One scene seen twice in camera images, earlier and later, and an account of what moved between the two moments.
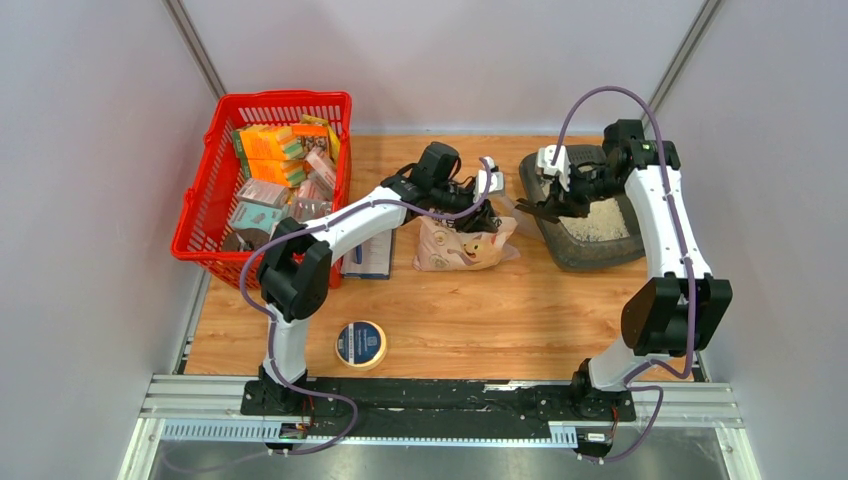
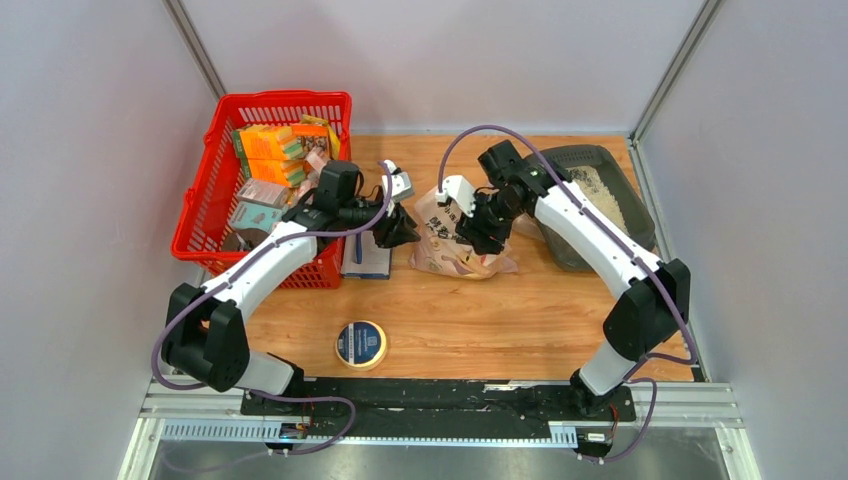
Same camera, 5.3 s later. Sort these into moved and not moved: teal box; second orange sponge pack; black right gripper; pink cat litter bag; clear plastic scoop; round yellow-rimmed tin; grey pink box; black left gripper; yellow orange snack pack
Moved: pink cat litter bag; black right gripper; black left gripper
Not moved: second orange sponge pack; grey pink box; clear plastic scoop; yellow orange snack pack; teal box; round yellow-rimmed tin
